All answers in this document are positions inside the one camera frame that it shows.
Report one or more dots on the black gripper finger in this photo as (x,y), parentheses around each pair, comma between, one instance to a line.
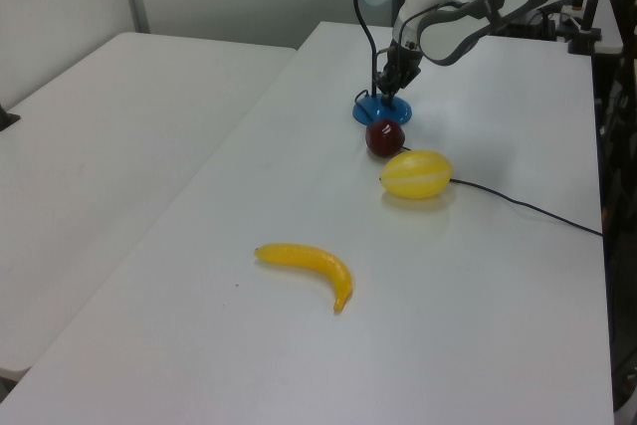
(387,95)
(396,90)

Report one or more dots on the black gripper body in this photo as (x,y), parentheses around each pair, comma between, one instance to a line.
(400,69)

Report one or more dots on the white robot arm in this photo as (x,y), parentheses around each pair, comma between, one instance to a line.
(448,37)

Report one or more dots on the dark red apple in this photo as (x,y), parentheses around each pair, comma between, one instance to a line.
(384,139)

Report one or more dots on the yellow striped melon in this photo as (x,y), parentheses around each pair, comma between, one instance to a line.
(415,173)

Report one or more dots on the yellow banana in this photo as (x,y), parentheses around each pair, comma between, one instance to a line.
(308,257)

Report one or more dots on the black clamp with pole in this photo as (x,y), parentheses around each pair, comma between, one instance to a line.
(584,39)

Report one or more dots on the white side table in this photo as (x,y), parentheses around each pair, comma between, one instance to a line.
(124,171)

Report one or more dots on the dark brown clamp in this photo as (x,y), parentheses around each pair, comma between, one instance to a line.
(7,119)

